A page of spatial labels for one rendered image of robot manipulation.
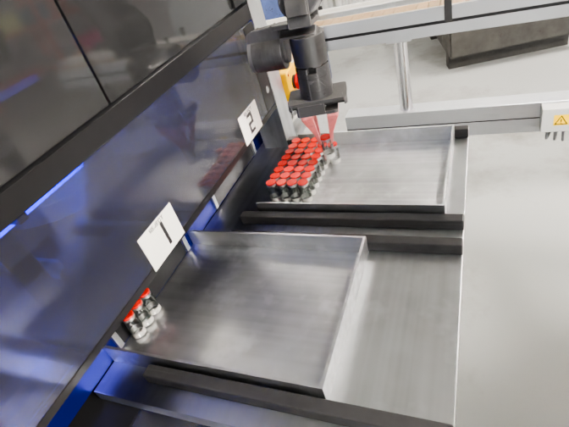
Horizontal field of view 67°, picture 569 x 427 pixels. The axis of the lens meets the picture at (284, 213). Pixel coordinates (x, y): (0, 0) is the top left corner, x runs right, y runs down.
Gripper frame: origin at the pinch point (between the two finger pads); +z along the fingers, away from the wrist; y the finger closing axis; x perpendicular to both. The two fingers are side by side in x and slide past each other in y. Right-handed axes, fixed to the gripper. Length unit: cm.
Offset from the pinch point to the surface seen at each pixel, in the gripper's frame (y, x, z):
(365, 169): -6.4, -3.1, 10.1
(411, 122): -25, -90, 48
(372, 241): -6.5, 20.7, 8.2
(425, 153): -18.6, -5.4, 9.7
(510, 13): -56, -80, 9
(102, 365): 34, 39, 10
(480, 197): -56, -99, 97
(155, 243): 23.5, 29.0, -3.4
